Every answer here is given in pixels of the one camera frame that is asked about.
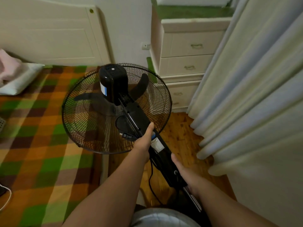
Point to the person's right hand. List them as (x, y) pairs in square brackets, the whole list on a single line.
[(191, 180)]

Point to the person's left hand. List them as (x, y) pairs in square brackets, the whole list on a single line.
[(143, 146)]

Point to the black fan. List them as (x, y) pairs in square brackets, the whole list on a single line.
[(113, 80)]

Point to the person's left forearm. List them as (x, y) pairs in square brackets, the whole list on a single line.
[(111, 196)]

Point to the person's right forearm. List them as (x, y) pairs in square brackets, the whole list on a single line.
[(232, 212)]

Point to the person's grey shirt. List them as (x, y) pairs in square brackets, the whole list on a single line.
[(163, 219)]

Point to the green panel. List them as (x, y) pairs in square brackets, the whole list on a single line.
[(150, 64)]

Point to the white chest of drawers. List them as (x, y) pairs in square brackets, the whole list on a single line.
[(189, 56)]

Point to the white curtain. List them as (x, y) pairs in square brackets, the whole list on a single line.
[(248, 92)]

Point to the white pillow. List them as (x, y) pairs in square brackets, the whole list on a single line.
[(23, 80)]

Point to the green desk mat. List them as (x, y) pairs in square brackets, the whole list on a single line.
[(189, 11)]

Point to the bed with plaid blanket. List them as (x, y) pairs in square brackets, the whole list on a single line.
[(47, 33)]

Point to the pink blanket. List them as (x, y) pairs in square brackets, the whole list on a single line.
[(8, 66)]

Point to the white wall socket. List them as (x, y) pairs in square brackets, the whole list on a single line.
[(145, 46)]

